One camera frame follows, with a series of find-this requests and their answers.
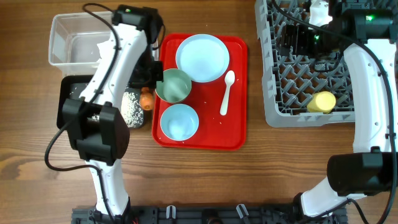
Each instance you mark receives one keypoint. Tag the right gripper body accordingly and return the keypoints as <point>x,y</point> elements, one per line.
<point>306,43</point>

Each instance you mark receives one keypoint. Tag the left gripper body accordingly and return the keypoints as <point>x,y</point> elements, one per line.
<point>148,71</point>

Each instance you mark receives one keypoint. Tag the orange carrot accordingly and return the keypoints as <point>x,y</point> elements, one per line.
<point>146,99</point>

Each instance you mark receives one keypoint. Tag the green bowl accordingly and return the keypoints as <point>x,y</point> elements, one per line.
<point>175,86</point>

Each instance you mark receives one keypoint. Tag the white rice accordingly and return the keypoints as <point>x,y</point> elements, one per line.
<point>131,110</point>

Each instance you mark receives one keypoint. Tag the white napkin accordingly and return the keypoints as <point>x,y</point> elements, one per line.
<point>105,49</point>

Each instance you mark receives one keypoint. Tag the light blue bowl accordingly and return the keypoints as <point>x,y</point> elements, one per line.
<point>179,122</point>

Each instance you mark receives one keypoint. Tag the yellow plastic cup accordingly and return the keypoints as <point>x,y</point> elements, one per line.
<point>322,102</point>

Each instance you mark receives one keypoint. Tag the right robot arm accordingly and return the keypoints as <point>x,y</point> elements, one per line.
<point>366,39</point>

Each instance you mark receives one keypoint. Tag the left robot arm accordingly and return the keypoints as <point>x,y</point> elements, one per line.
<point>93,121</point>

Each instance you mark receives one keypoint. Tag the grey dishwasher rack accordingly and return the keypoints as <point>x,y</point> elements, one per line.
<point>289,82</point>

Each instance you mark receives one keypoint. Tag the light blue plate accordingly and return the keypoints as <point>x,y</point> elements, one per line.
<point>203,57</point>

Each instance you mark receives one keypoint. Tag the black plastic tray bin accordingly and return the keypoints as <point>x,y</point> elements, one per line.
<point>71,87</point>

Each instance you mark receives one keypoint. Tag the white plastic spoon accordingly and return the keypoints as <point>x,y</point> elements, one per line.
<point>229,80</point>

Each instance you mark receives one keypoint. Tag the red serving tray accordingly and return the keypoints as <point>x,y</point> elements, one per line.
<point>215,131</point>

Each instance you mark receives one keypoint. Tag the clear plastic bin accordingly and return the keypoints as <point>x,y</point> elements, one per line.
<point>74,38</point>

